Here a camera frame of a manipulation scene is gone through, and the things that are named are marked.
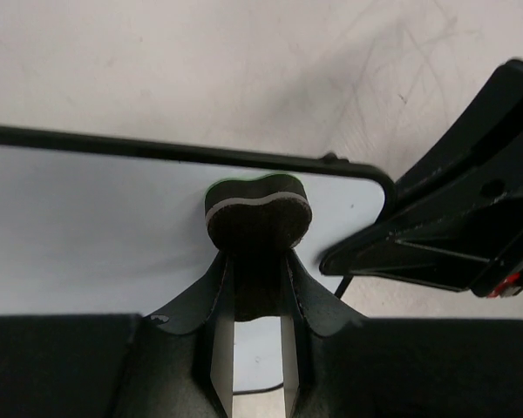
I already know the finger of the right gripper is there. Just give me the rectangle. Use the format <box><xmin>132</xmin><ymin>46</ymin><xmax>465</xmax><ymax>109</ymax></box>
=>
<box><xmin>396</xmin><ymin>60</ymin><xmax>523</xmax><ymax>213</ymax></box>

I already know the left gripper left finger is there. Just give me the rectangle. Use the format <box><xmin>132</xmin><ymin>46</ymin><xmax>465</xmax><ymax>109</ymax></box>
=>
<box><xmin>0</xmin><ymin>254</ymin><xmax>234</xmax><ymax>417</ymax></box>

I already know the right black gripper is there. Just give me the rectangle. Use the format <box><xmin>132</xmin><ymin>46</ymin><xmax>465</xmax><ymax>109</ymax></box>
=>
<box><xmin>320</xmin><ymin>182</ymin><xmax>523</xmax><ymax>298</ymax></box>

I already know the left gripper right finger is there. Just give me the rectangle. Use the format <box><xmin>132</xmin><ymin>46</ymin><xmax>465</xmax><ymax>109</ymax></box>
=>
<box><xmin>281</xmin><ymin>253</ymin><xmax>523</xmax><ymax>417</ymax></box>

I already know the white whiteboard black frame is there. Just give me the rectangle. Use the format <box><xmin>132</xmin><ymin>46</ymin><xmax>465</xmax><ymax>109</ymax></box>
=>
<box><xmin>0</xmin><ymin>126</ymin><xmax>394</xmax><ymax>381</ymax></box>

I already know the black bone-shaped eraser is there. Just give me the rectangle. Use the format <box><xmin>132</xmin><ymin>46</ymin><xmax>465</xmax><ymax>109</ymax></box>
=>
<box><xmin>204</xmin><ymin>173</ymin><xmax>313</xmax><ymax>322</ymax></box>

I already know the right whiteboard foot black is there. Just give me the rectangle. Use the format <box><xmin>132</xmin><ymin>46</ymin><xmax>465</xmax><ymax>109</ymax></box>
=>
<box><xmin>320</xmin><ymin>152</ymin><xmax>350</xmax><ymax>165</ymax></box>

